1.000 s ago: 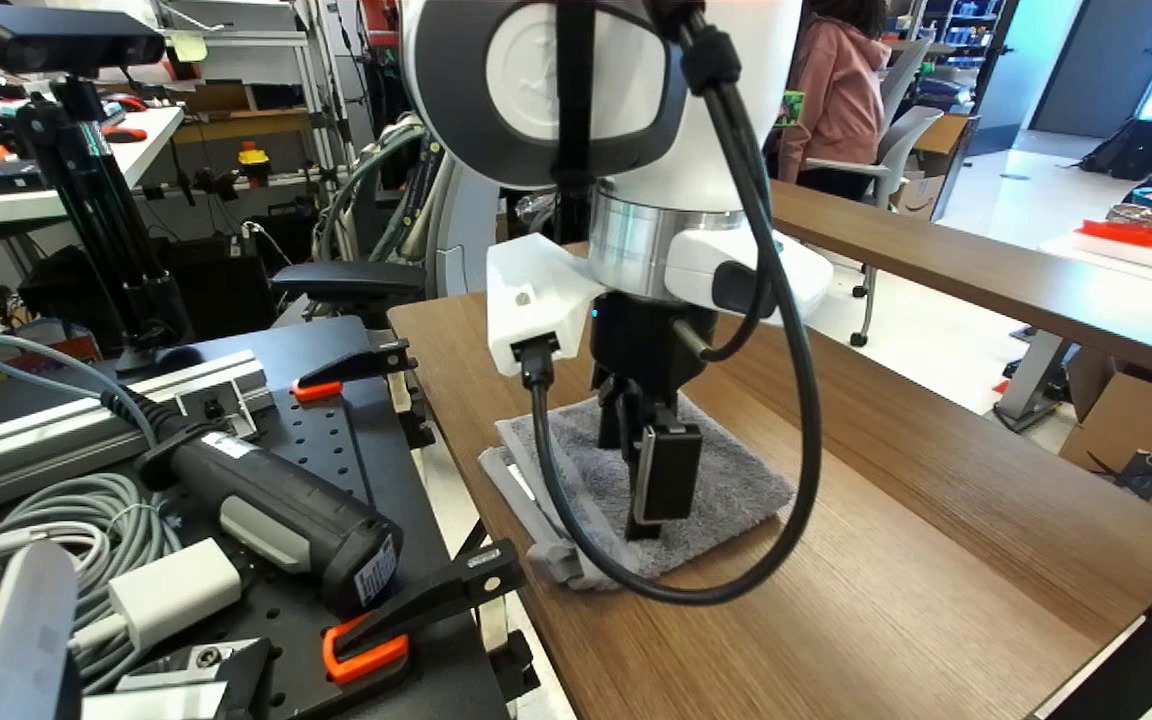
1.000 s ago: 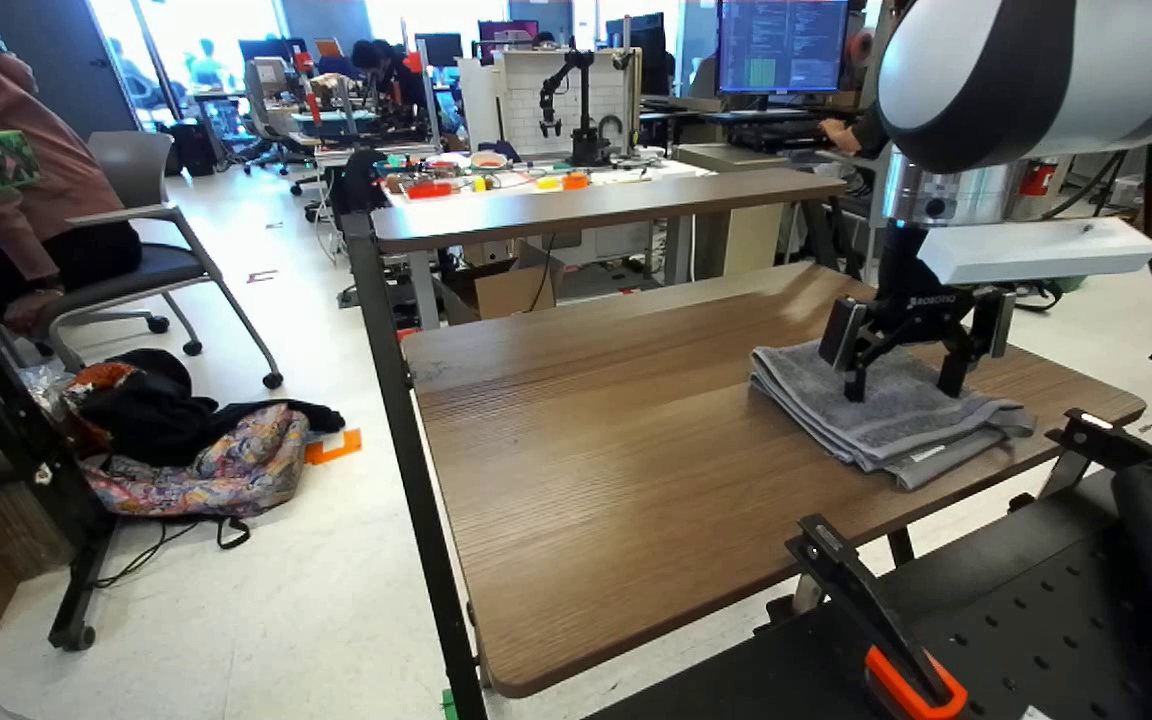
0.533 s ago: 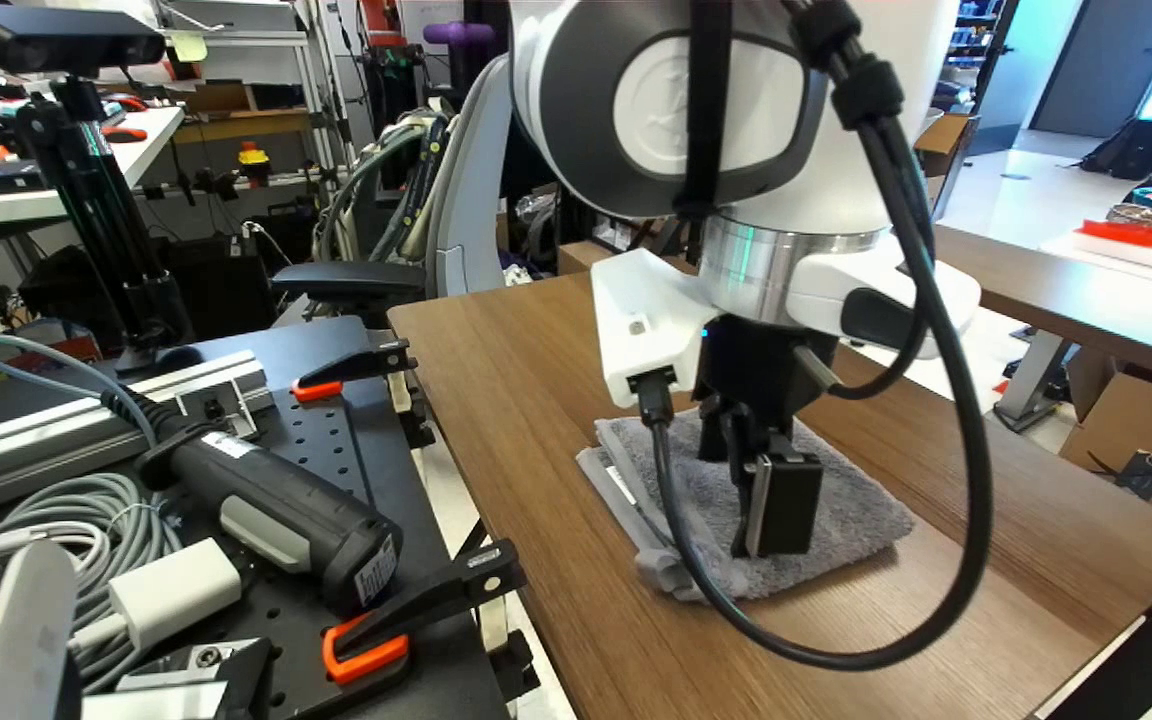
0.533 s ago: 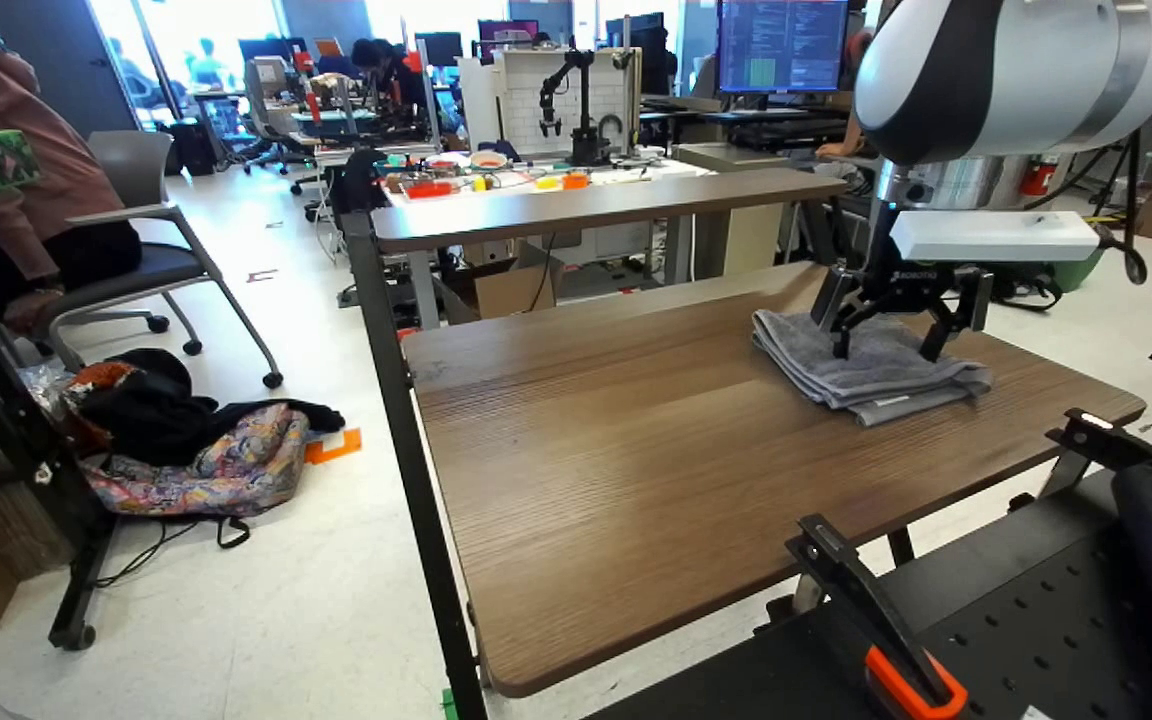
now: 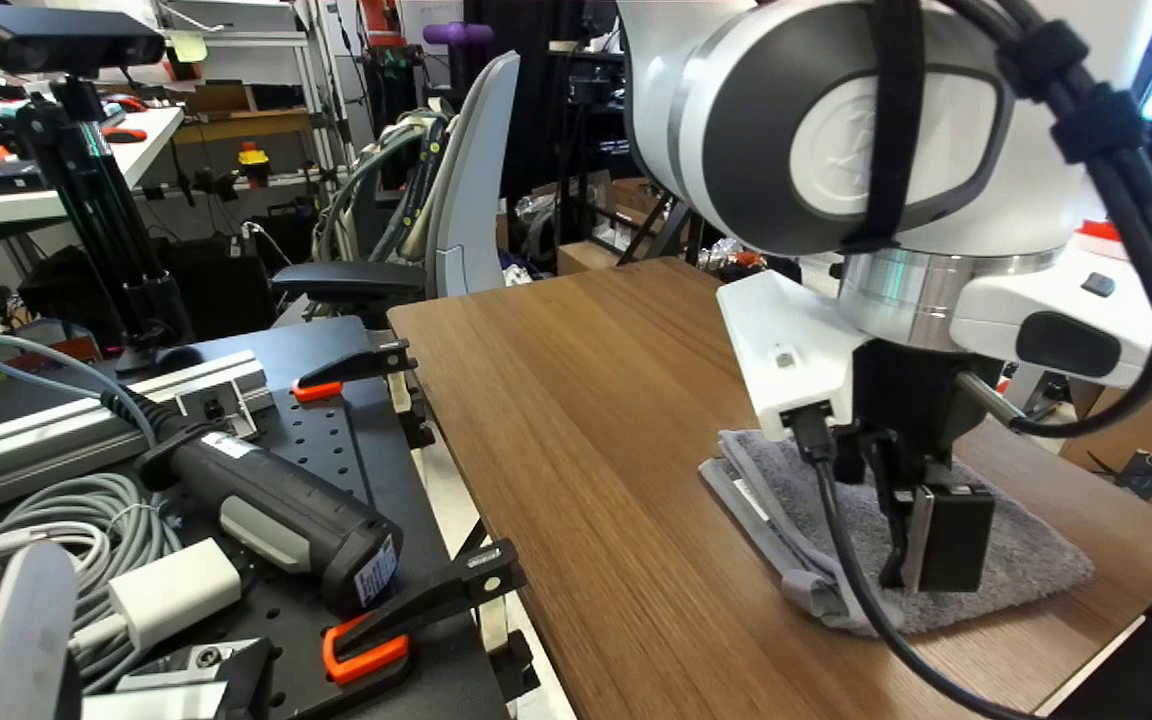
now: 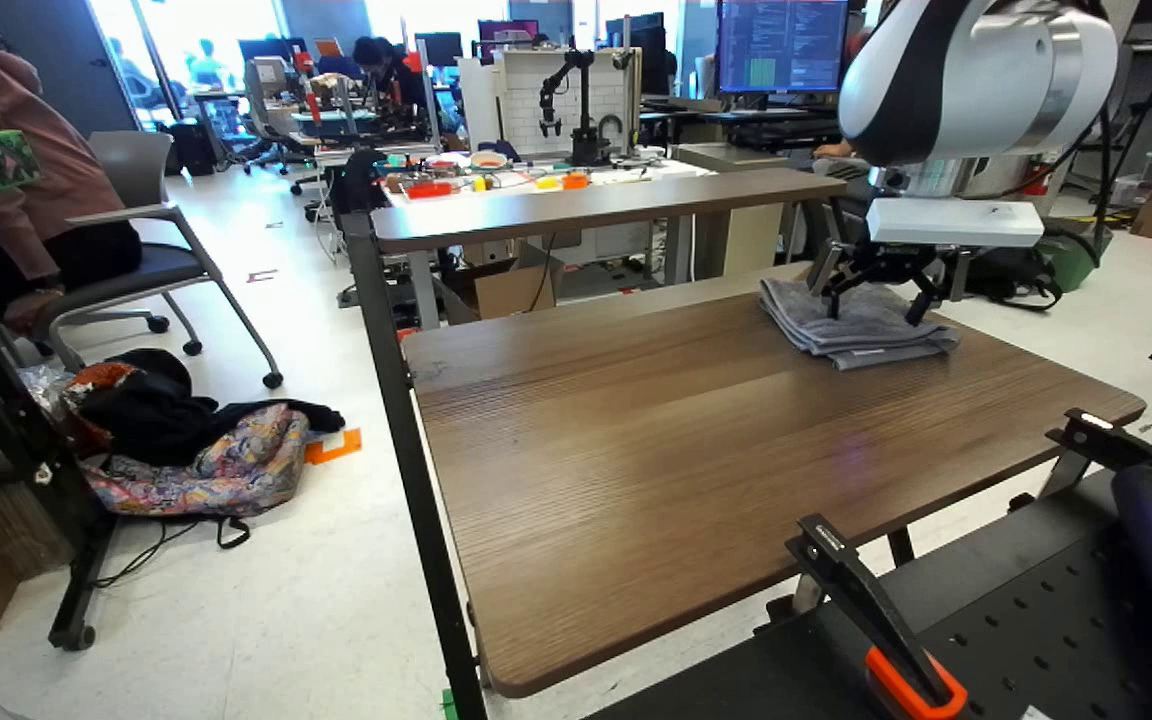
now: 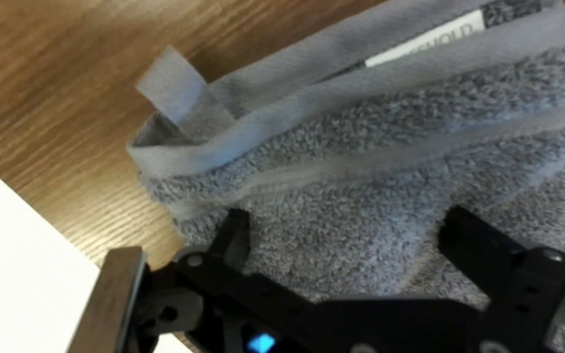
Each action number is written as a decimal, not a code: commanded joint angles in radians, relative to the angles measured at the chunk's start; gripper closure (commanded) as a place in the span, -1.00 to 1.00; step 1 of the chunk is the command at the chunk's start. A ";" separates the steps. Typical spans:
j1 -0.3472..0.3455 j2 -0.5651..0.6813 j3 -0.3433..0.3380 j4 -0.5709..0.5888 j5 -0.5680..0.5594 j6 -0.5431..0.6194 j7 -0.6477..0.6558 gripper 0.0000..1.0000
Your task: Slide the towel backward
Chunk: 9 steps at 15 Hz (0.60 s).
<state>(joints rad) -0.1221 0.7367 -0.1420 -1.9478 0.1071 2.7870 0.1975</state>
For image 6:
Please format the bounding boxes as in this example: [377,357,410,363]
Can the grey chair with metal legs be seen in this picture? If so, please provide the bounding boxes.
[30,129,287,397]

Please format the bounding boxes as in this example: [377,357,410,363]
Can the black bag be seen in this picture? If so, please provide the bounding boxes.
[67,348,346,471]

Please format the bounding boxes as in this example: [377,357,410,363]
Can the computer monitor blue screen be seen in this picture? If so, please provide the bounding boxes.
[713,0,855,104]

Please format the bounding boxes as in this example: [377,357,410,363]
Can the grey towel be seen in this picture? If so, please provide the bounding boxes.
[756,272,964,377]

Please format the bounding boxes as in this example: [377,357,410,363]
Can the colourful patterned backpack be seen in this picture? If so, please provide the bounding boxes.
[76,399,314,524]

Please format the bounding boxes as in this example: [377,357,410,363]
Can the black metal table frame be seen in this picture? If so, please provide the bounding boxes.
[332,206,494,720]

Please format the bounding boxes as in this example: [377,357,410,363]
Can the black desk frame leg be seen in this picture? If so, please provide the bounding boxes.
[0,306,118,657]

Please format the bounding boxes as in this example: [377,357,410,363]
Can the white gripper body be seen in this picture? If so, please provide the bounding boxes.
[862,196,1048,257]

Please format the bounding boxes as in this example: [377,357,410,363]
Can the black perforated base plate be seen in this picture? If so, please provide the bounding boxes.
[589,465,1152,720]

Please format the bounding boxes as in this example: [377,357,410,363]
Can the black clamp orange handle tip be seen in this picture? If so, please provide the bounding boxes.
[785,512,974,720]

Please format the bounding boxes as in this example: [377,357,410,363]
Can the green round object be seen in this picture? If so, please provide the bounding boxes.
[1031,226,1103,302]

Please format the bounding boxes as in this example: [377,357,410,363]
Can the long wooden bench table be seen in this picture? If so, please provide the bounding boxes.
[366,163,855,334]

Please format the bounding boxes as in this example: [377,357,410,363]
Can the orange piece on floor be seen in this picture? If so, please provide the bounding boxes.
[300,424,366,470]

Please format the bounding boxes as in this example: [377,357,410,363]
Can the person in pink hoodie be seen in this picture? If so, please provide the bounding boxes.
[0,16,149,335]

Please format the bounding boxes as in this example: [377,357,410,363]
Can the white display board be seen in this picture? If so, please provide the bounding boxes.
[490,45,647,162]

